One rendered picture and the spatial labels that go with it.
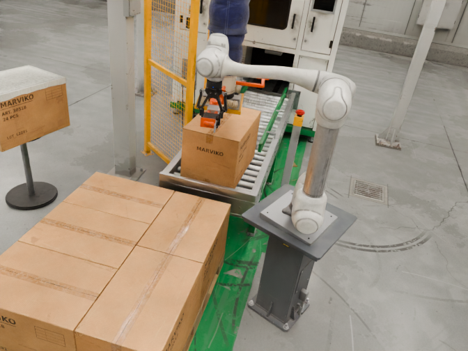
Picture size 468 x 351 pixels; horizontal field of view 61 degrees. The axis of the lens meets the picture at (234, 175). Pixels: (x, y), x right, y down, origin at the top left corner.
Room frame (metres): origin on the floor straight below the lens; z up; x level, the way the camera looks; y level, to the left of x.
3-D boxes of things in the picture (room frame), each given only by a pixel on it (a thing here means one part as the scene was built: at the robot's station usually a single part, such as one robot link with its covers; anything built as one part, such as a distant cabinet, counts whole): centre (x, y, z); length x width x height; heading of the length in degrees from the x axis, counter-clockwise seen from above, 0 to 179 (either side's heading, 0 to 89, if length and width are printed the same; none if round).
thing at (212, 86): (1.87, 0.15, 1.44); 0.08 x 0.07 x 0.09; 89
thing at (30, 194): (2.70, 1.67, 0.31); 0.40 x 0.40 x 0.62
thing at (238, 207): (2.31, 0.17, 0.48); 0.70 x 0.03 x 0.15; 80
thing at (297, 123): (2.79, -0.42, 0.50); 0.07 x 0.07 x 1.00; 80
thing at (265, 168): (3.41, -0.36, 0.50); 2.31 x 0.05 x 0.19; 170
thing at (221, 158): (2.67, 0.12, 0.75); 0.60 x 0.40 x 0.40; 167
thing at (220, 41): (1.86, 0.15, 1.62); 0.13 x 0.11 x 0.16; 173
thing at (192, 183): (2.32, 0.17, 0.58); 0.70 x 0.03 x 0.06; 80
